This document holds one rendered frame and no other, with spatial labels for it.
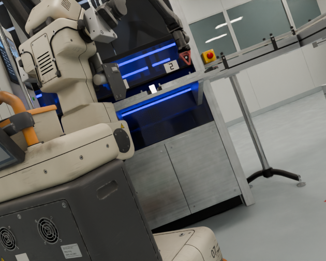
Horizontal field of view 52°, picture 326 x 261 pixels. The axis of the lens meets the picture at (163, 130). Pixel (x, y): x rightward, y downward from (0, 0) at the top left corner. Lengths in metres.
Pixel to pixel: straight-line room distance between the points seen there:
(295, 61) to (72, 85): 6.39
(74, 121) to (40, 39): 0.34
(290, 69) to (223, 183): 5.38
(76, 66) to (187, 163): 1.08
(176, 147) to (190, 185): 0.26
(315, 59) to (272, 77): 0.96
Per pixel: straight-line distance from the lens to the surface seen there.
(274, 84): 7.22
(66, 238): 1.02
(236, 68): 2.32
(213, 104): 2.15
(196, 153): 2.14
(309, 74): 7.53
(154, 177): 2.15
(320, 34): 2.28
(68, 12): 1.44
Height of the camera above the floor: 0.77
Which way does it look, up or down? 3 degrees down
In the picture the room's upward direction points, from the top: 21 degrees counter-clockwise
